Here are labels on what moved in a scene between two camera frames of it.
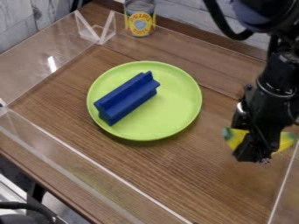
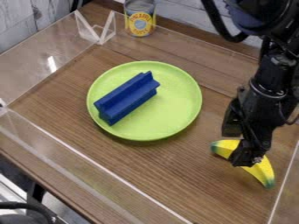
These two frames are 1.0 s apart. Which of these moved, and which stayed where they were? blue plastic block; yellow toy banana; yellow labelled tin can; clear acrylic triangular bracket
Moved: yellow toy banana
Stayed: blue plastic block; yellow labelled tin can; clear acrylic triangular bracket
